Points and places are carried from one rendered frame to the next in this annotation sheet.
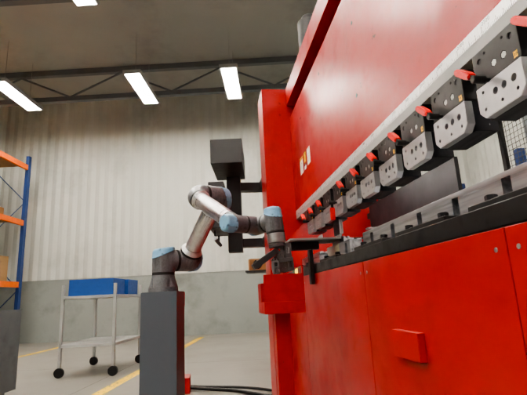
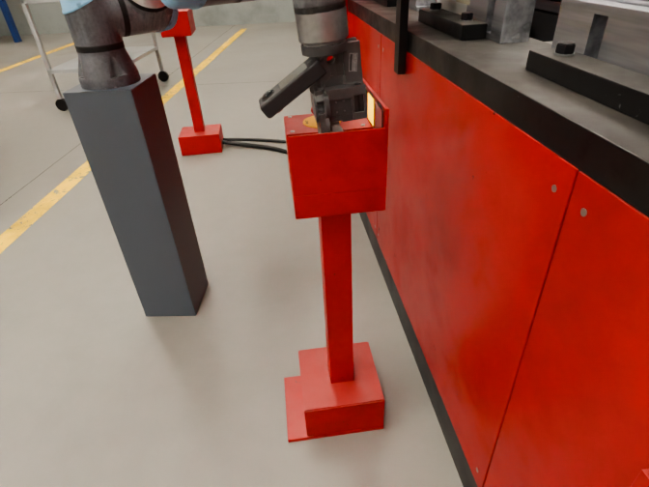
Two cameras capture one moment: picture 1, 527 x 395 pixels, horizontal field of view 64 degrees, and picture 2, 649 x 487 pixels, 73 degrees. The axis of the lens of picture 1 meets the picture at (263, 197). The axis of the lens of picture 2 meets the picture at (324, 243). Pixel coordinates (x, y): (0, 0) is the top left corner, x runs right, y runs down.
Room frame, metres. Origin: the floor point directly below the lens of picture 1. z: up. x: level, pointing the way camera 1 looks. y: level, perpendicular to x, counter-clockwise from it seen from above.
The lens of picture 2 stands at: (1.02, -0.06, 1.05)
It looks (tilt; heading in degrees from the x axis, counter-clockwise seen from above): 34 degrees down; 2
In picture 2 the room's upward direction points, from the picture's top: 3 degrees counter-clockwise
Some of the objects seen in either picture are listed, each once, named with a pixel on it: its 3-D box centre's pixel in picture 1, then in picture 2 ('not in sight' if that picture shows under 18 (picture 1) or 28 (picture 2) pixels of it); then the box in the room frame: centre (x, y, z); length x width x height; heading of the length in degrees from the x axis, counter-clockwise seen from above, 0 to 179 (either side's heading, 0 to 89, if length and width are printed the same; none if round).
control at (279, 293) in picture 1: (280, 290); (331, 145); (1.79, -0.05, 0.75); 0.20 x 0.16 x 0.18; 8
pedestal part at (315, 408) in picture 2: not in sight; (329, 388); (1.78, -0.02, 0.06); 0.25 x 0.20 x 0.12; 98
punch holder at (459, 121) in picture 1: (462, 111); not in sight; (1.05, -0.54, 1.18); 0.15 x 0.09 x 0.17; 8
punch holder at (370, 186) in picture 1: (376, 175); not in sight; (1.65, -0.46, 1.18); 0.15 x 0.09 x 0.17; 8
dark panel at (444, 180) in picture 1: (408, 222); not in sight; (2.52, -0.86, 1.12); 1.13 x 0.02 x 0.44; 8
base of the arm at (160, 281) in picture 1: (163, 282); (105, 63); (2.24, 0.54, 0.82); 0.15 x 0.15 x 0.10
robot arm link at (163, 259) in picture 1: (165, 259); (93, 13); (2.25, 0.54, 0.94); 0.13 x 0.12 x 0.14; 129
